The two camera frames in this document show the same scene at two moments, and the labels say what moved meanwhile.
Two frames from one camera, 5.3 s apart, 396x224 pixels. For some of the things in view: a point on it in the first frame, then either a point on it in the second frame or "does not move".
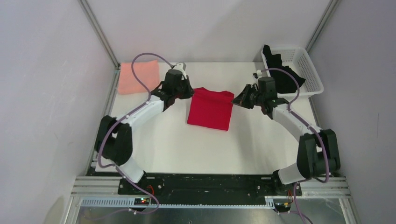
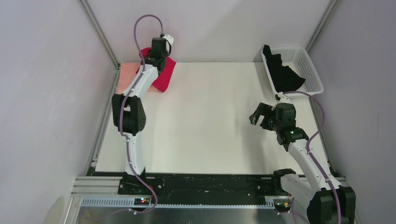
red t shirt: (211, 109) → (164, 77)
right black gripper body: (252, 97) → (277, 124)
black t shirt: (285, 82) does not move
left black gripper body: (182, 91) → (163, 58)
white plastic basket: (299, 60) does not move
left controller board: (141, 201) does not move
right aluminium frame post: (333, 7) does not move
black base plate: (208, 187) does not move
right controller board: (282, 207) does not move
